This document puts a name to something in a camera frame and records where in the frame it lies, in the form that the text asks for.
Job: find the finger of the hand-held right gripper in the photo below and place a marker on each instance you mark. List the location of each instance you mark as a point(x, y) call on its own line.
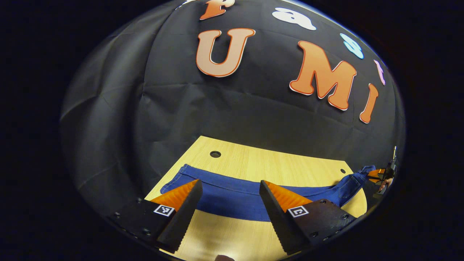
point(375, 174)

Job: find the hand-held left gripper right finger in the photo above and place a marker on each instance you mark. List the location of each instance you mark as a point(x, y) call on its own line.
point(277, 217)

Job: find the black backdrop cloth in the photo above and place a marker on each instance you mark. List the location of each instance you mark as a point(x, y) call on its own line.
point(217, 108)

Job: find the blue jeans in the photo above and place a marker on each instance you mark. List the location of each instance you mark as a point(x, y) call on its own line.
point(232, 199)

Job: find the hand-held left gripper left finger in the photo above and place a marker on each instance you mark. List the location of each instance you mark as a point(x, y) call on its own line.
point(186, 217)

